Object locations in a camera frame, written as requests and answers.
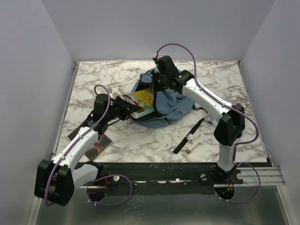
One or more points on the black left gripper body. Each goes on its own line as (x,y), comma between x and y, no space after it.
(118,109)

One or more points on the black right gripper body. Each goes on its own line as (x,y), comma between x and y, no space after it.
(160,84)

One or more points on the yellow illustrated book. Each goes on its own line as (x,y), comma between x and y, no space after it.
(142,98)

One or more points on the blue student backpack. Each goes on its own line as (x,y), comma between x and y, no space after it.
(169,107)

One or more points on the dark red notebook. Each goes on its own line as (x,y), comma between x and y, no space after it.
(97,148)

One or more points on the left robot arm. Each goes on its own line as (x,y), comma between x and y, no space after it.
(56,179)

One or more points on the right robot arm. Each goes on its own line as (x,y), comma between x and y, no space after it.
(229,123)

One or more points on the clear plastic packet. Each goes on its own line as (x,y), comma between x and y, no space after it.
(209,119)

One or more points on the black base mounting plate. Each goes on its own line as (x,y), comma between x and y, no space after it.
(171,178)

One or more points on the aluminium frame rail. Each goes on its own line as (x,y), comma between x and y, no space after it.
(269,176)

